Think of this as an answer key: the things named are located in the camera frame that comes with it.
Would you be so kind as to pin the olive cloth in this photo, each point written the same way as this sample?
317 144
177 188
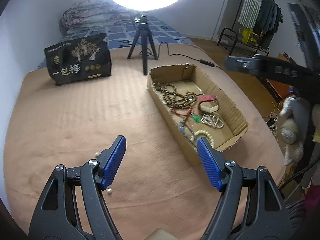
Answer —
161 235

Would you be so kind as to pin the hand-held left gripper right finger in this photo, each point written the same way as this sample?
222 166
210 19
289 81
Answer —
208 162

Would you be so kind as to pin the cardboard box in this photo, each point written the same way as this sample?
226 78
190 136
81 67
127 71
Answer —
228 105

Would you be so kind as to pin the white power strip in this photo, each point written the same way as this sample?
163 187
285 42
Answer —
271 122

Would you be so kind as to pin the black tripod stand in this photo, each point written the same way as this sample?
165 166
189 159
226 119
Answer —
144 45

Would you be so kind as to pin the dark metal bangle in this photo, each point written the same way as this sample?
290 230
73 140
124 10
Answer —
183 131

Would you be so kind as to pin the blue checkered bedsheet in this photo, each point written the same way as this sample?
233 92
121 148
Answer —
120 35

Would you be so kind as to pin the black metal clothes rack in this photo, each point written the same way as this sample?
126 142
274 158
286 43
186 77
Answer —
226 37

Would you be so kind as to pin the yellow box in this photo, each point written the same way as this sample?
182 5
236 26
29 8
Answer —
250 36

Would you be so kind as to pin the black printed snack bag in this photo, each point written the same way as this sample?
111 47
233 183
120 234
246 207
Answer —
75 60

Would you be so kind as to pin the dark flat panel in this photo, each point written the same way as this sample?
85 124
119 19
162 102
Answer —
303 22

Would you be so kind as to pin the folded floral quilt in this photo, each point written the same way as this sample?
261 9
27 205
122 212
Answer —
95 10

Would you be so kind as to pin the grey white stuffed toy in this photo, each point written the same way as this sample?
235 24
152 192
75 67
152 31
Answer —
297 120

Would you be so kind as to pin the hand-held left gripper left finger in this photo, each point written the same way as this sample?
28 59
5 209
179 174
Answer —
115 162

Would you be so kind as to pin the striped white towel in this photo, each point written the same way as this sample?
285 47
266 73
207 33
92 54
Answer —
250 5

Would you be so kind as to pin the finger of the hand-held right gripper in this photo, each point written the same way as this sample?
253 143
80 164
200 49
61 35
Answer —
237 63

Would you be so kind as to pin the dark hanging clothes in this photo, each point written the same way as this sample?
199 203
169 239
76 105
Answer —
270 15

